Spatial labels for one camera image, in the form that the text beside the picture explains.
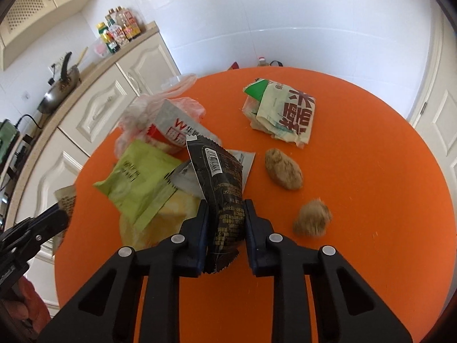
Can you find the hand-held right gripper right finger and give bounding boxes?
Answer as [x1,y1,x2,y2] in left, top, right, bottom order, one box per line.
[244,199,413,343]

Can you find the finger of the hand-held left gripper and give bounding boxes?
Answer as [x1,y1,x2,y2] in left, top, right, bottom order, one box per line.
[21,202,61,227]
[19,210,69,247]

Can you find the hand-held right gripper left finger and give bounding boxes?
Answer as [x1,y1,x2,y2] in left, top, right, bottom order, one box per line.
[36,199,211,343]

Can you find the beige printed packet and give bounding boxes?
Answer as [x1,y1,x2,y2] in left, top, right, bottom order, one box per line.
[53,185,77,245]

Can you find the black snack wrapper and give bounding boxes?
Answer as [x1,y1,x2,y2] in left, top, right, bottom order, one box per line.
[186,137,247,276]

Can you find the person's left hand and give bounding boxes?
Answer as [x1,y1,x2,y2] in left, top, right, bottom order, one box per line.
[0,277,52,333]

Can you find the yellow snack packet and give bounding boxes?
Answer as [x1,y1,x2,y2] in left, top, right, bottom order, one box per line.
[119,191,202,249]

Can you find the silver foil wrapper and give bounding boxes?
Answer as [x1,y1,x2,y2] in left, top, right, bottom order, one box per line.
[168,149,256,199]

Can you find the round brown fibrous lump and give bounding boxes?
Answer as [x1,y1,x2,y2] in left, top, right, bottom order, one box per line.
[293,199,332,237]

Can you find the green electric cooker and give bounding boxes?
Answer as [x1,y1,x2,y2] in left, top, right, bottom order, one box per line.
[0,119,20,174]

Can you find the green snack packet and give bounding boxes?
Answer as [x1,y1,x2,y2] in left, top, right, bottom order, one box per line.
[93,140,183,233]

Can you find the oval brown fibrous lump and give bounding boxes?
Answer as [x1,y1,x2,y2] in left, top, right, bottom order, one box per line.
[265,148,304,191]

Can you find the red white packet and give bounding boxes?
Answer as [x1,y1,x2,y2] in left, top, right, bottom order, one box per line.
[145,100,224,156]

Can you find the steel wok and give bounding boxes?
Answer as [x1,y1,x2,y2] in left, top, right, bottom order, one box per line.
[37,52,82,113]

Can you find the orange round table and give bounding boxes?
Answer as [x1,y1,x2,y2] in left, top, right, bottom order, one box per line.
[54,66,451,343]

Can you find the cream base cabinets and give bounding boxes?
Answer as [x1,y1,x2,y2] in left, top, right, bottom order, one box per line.
[7,30,183,315]

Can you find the white red-lettered crumpled bag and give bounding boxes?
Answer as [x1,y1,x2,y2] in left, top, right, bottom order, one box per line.
[242,78,318,149]

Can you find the clear plastic bag with packets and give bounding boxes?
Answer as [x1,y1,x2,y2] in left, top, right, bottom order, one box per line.
[114,74,207,158]

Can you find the beige stone countertop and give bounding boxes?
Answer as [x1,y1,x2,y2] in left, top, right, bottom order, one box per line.
[0,21,159,236]

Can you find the red label jar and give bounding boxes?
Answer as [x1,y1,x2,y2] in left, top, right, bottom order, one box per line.
[111,25,128,47]

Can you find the cream lattice door cabinet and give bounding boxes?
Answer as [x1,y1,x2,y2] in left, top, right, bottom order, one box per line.
[0,0,102,72]

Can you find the amber cooking oil bottle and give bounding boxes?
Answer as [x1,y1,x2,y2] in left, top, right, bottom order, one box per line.
[123,9,141,41]

